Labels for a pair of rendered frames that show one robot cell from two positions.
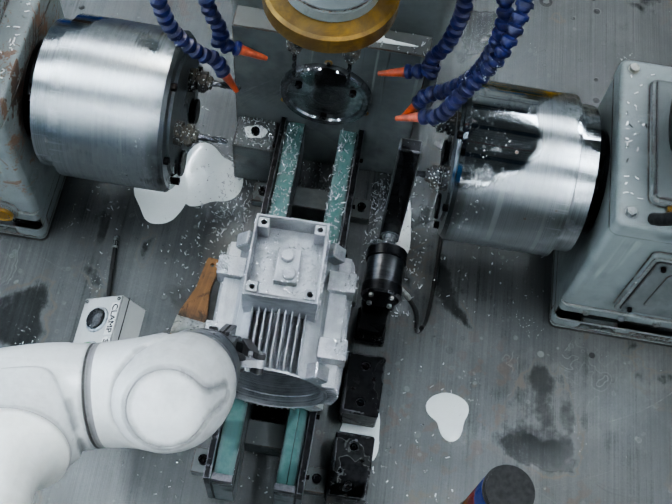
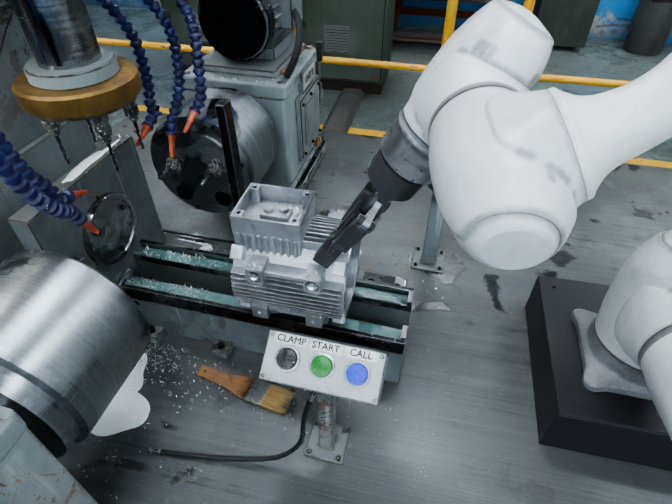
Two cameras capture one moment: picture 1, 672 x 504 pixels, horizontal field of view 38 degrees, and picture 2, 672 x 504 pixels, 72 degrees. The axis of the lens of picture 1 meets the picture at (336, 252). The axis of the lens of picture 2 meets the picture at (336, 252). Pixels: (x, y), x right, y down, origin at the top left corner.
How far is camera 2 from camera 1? 1.00 m
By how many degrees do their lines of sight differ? 48
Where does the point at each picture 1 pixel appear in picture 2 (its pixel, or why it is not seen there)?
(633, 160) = (247, 78)
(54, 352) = (462, 109)
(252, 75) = not seen: hidden behind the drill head
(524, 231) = (267, 141)
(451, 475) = (382, 254)
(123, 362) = (476, 57)
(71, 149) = (83, 377)
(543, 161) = (235, 103)
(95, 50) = not seen: outside the picture
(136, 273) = (193, 434)
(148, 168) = (136, 318)
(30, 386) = (515, 96)
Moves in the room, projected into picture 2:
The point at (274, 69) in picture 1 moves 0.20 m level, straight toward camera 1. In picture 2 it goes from (75, 240) to (181, 245)
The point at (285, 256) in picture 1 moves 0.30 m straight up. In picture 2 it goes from (270, 208) to (247, 17)
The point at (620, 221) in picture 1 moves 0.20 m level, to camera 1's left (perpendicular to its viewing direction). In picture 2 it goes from (284, 86) to (255, 124)
